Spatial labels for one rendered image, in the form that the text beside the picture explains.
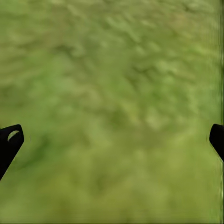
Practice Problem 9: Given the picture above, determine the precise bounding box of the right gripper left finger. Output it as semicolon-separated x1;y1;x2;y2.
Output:
0;124;24;180

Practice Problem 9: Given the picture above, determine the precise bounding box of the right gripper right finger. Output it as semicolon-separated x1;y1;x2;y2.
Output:
209;124;224;161

